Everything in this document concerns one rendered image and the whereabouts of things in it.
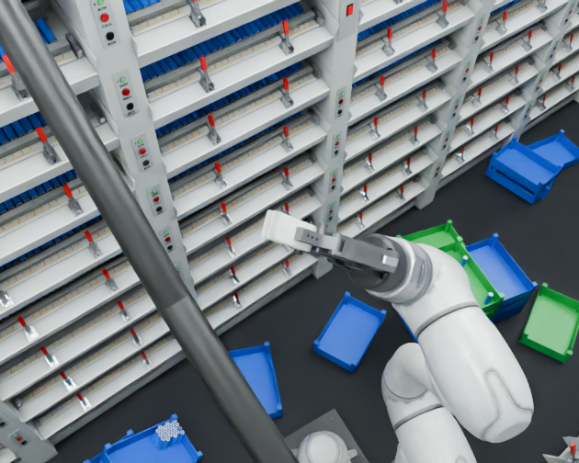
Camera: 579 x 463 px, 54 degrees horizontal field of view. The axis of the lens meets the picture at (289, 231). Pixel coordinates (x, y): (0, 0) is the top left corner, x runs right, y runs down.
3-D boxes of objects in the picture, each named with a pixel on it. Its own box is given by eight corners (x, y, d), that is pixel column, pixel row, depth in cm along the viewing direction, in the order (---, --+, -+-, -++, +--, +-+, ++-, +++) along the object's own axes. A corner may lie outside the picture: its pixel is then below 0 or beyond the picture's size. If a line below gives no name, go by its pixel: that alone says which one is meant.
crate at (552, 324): (564, 363, 241) (572, 355, 235) (517, 341, 247) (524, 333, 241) (581, 310, 257) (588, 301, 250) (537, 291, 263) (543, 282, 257)
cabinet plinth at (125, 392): (426, 197, 299) (428, 190, 295) (30, 460, 216) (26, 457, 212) (405, 179, 307) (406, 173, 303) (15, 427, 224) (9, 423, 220)
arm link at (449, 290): (415, 222, 81) (462, 299, 74) (459, 245, 93) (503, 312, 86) (360, 265, 86) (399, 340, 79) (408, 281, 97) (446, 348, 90)
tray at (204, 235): (321, 176, 214) (328, 165, 205) (185, 257, 191) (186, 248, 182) (290, 136, 217) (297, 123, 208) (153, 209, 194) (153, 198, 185)
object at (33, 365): (170, 300, 202) (171, 291, 190) (5, 401, 179) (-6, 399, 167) (140, 254, 205) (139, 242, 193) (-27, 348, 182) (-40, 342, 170)
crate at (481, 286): (499, 307, 212) (505, 296, 206) (453, 325, 207) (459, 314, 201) (456, 247, 229) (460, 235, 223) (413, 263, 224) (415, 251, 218)
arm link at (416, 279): (439, 246, 78) (419, 237, 74) (425, 310, 77) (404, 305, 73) (383, 238, 84) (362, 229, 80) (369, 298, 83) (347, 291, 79)
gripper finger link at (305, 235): (320, 249, 64) (341, 253, 63) (293, 239, 61) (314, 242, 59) (323, 236, 65) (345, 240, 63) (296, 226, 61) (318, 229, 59)
